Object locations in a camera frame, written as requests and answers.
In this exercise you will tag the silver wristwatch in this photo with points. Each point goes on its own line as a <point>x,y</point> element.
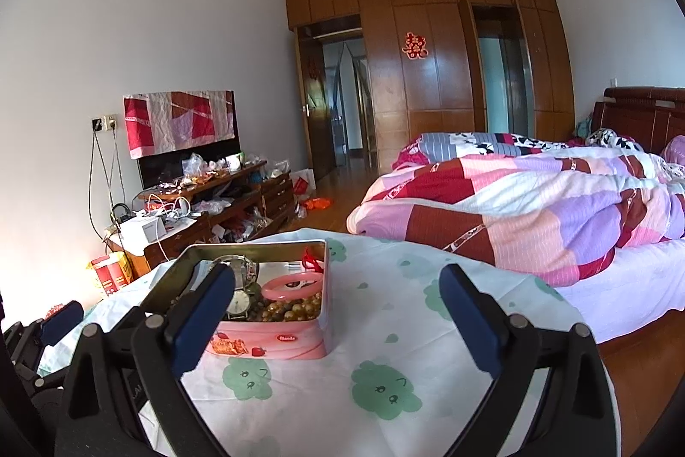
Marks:
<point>239,301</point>

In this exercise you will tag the red paper-cut decoration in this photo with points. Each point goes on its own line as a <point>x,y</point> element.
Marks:
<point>415,46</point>

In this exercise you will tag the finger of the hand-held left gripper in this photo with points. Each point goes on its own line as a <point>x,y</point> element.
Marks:
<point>61,323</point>

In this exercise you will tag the wall power socket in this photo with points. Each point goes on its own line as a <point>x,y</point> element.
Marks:
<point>104,122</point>

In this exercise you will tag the red yellow carton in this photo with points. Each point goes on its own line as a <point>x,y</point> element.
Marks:
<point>112,275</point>

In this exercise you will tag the black television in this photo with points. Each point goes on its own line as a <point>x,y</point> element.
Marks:
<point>160,168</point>

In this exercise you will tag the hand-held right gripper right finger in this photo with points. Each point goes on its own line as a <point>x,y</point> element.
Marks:
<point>471,318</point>

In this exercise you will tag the white green-print tablecloth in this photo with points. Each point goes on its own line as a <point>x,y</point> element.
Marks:
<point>374,318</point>

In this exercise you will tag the brown wooden wardrobe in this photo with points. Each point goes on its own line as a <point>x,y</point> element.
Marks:
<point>428,103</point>

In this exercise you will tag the pink pillow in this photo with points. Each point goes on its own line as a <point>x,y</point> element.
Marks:
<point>675,157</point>

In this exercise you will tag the pink red patchwork quilt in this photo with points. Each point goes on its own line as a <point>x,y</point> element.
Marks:
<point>535,221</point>

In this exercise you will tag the pink bangle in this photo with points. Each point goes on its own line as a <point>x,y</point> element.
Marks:
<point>273,291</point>

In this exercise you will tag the white cardboard box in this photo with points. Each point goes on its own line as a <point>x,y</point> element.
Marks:
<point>142,229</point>

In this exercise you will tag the striped floral quilt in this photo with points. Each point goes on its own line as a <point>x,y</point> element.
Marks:
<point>460,147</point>

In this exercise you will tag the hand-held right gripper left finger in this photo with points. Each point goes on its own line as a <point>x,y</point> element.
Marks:
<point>198,323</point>

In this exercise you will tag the red patchwork television cover cloth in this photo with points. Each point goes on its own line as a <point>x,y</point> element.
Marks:
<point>176,122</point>

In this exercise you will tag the orange plastic bag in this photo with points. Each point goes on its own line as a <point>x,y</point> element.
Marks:
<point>318,204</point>

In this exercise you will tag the wooden television cabinet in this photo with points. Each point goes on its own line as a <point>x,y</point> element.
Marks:
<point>273,200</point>

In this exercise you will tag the black white floral pillow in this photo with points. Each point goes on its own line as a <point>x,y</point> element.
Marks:
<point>615,139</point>

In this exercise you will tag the brown wooden door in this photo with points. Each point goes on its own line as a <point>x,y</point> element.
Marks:
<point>317,114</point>

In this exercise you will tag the white bed sheet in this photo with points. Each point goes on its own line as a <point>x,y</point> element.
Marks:
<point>631,291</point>

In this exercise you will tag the crumpled clear plastic bag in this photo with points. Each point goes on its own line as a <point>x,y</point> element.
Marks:
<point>193,164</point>

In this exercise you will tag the pink metal tin box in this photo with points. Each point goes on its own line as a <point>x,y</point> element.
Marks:
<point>289,339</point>

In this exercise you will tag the red white paper bag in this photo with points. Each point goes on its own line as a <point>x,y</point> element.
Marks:
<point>303,183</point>

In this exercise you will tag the red knot tassel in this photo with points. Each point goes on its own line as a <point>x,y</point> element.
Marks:
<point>311,260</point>

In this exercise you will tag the brown wooden headboard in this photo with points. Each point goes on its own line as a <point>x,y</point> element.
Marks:
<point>637,114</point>

